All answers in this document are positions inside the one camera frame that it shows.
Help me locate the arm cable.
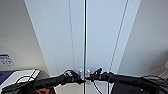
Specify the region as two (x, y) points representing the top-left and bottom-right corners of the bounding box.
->
(11, 75), (36, 94)

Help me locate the white wardrobe door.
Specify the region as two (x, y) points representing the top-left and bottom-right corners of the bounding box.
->
(85, 0), (129, 94)
(24, 0), (86, 94)

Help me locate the white door handle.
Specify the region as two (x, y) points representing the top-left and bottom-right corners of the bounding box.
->
(78, 68), (84, 77)
(86, 68), (92, 77)

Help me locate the blue white wall poster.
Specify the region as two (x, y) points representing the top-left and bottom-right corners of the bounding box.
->
(0, 53), (14, 66)

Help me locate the white wardrobe body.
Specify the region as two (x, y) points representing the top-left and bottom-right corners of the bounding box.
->
(23, 0), (143, 94)

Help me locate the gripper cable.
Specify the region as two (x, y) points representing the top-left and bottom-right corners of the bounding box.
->
(92, 80), (103, 94)

